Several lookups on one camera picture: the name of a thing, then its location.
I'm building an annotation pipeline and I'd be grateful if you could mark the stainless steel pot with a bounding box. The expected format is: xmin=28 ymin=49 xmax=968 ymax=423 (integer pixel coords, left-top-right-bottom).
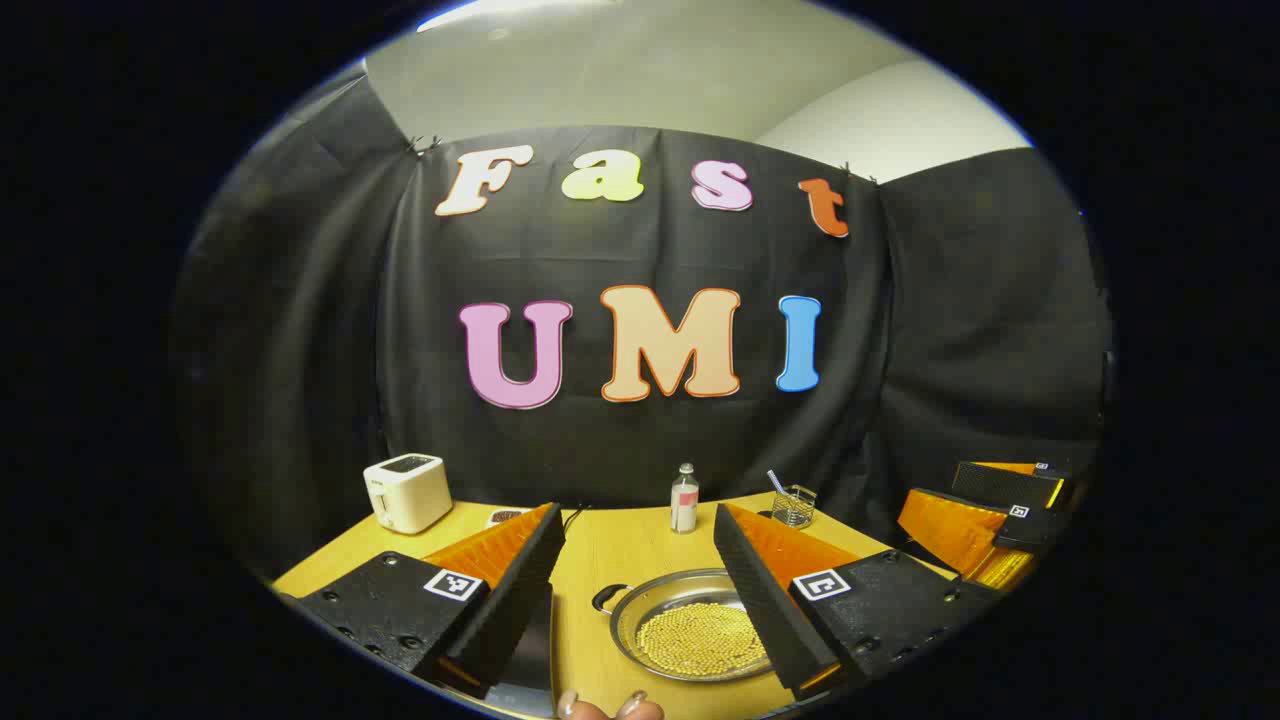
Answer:
xmin=592 ymin=568 xmax=791 ymax=684

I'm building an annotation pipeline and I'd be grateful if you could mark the pile of yellow beans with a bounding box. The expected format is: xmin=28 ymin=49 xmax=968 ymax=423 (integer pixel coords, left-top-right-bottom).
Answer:
xmin=636 ymin=600 xmax=769 ymax=677

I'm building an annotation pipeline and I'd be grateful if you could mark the black induction cooktop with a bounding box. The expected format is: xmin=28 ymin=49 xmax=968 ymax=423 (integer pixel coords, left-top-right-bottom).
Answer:
xmin=490 ymin=582 xmax=557 ymax=719

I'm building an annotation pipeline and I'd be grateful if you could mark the white toaster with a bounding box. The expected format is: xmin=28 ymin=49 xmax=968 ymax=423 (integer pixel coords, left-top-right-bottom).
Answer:
xmin=363 ymin=453 xmax=453 ymax=535

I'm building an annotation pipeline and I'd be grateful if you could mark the clear bottle pink label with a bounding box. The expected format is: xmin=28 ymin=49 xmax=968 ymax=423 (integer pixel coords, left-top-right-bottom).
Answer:
xmin=669 ymin=462 xmax=701 ymax=535

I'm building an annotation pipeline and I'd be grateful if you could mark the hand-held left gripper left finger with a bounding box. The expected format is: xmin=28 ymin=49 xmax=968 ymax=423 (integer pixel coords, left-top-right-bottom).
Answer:
xmin=283 ymin=502 xmax=566 ymax=699

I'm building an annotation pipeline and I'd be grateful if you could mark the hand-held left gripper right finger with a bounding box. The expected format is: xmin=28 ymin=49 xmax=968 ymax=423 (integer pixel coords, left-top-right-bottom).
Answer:
xmin=713 ymin=503 xmax=1001 ymax=701

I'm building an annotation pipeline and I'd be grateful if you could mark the wire mesh cup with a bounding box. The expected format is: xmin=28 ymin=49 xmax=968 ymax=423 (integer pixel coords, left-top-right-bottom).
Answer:
xmin=771 ymin=484 xmax=818 ymax=529

